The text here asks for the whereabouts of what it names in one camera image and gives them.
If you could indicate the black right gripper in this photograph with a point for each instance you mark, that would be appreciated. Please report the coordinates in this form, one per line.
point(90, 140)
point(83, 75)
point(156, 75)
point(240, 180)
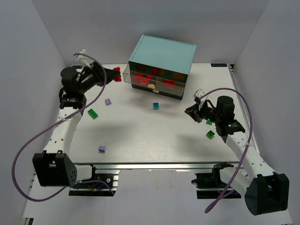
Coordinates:
point(198, 112)

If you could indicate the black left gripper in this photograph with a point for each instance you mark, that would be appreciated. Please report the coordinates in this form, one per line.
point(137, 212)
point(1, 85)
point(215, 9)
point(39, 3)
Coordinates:
point(102, 76)

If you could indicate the small red slope lego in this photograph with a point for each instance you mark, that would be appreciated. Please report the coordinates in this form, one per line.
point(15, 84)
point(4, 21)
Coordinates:
point(144, 82)

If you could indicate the long red lego brick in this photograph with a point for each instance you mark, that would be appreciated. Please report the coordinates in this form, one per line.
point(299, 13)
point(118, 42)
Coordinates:
point(170, 84)

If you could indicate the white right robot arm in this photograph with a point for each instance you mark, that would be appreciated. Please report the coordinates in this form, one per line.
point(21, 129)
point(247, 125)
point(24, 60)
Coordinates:
point(264, 190)

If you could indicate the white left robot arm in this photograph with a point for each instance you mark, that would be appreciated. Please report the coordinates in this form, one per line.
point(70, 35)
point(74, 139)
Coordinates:
point(53, 167)

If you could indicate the small red lego cube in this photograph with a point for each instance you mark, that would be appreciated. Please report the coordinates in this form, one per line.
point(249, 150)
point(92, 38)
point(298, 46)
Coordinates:
point(118, 76)

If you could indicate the lilac lego brick rear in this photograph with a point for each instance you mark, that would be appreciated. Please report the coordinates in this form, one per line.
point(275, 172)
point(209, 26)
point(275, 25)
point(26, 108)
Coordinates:
point(108, 102)

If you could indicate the lilac lego brick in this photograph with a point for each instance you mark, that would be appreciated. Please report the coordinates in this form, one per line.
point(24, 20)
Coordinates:
point(102, 149)
point(108, 102)

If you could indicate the green lego cube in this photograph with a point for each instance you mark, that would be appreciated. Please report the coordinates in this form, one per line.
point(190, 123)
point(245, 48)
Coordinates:
point(210, 134)

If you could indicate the small teal lego cube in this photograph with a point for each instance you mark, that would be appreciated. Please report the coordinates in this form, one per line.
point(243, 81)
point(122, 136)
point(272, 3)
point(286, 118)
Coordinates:
point(155, 106)

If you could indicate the green lego plate left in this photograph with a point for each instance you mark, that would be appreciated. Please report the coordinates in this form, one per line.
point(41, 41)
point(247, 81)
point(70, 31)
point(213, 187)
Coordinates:
point(92, 114)

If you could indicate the right blue corner label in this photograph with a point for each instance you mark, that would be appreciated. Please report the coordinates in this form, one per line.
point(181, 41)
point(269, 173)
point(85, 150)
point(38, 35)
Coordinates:
point(218, 65)

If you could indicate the teal drawer cabinet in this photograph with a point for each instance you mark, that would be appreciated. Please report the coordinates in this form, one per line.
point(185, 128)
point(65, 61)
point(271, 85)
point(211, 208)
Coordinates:
point(163, 57)

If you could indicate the lilac lego brick front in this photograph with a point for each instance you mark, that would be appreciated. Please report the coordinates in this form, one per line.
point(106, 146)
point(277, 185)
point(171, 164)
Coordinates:
point(102, 149)

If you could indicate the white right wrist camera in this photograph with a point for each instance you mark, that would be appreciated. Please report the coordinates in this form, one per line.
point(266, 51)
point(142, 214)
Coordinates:
point(198, 96)

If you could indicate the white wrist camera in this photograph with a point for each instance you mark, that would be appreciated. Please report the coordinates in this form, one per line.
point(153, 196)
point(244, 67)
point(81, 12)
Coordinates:
point(198, 96)
point(84, 58)

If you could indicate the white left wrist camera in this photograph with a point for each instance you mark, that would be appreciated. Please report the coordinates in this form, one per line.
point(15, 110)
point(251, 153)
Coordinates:
point(84, 58)

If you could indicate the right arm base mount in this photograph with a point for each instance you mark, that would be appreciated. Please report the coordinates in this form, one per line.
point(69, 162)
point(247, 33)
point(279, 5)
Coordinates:
point(209, 184)

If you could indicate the aluminium table front rail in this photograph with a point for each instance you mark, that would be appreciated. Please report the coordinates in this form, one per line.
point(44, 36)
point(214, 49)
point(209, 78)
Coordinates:
point(153, 166)

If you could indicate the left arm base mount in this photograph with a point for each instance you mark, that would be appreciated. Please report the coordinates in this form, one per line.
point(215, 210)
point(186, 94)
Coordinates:
point(103, 183)

